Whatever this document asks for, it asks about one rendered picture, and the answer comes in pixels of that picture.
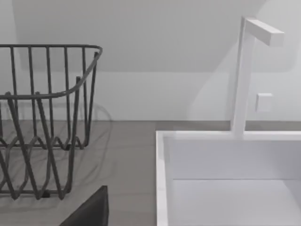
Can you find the tall white tap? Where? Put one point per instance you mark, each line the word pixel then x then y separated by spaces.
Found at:
pixel 244 77

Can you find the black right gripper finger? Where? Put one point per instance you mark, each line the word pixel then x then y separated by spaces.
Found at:
pixel 94 210

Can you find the white sink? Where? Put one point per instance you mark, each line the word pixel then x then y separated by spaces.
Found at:
pixel 225 179

